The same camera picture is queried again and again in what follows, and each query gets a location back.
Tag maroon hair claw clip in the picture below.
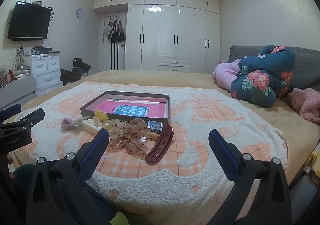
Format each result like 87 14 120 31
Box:
145 125 174 164

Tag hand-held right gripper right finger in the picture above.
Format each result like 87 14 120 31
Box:
208 129 292 225

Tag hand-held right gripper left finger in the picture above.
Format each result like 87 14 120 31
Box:
26 129 117 225

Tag white drawer cabinet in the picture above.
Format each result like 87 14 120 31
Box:
25 52 63 92

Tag white hair clip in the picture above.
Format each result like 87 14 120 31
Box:
82 118 103 136

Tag person's left hand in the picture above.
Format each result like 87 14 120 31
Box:
5 154 16 182

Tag dark bag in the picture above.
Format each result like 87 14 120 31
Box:
60 69 83 87

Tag small dark square packet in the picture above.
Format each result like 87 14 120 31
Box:
147 120 164 132

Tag white door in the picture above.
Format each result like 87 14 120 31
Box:
99 14 128 71

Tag grey quilted headboard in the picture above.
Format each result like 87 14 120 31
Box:
229 45 320 102

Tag beige spiral hair tie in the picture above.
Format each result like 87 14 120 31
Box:
146 130 160 141

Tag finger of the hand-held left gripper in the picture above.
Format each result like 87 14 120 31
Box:
0 104 22 122
0 108 46 137

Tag pink quilt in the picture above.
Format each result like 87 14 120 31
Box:
212 61 242 92

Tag black clothes pile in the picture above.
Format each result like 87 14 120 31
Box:
72 58 92 73

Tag clear dotted bow hair clip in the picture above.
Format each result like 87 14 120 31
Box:
102 118 148 154

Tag pink hair clip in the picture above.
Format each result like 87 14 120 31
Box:
62 118 78 131

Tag bed with tan sheet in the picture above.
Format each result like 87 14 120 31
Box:
15 69 320 190

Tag white glossy wardrobe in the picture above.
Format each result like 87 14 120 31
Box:
93 0 221 74

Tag yellow hair clip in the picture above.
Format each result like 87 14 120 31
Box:
94 110 108 123

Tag white and orange printed blanket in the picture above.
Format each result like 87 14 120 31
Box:
11 80 290 215

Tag hanging dark bags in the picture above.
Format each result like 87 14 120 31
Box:
107 19 126 43

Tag blue floral quilt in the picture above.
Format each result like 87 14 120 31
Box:
230 44 296 108

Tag yellow cloth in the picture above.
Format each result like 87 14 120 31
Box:
303 145 320 178

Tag brown cardboard box pink lining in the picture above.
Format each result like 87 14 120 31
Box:
80 91 171 125

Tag pink fluffy blanket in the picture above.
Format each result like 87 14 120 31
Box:
291 87 320 125

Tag black device on cabinet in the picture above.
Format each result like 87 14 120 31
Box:
32 46 60 55

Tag blue printed card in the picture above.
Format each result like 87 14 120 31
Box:
113 104 150 117

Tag black flat screen television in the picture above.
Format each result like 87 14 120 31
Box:
7 1 52 40

